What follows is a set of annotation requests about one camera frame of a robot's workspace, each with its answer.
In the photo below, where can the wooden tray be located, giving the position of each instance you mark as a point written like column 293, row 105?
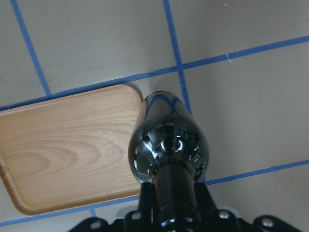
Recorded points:
column 70, row 151

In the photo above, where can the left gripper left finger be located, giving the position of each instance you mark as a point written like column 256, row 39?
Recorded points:
column 146, row 199

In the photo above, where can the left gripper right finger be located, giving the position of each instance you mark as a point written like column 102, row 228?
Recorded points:
column 205, row 202

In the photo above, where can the dark wine bottle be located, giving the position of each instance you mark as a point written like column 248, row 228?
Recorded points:
column 168, row 150

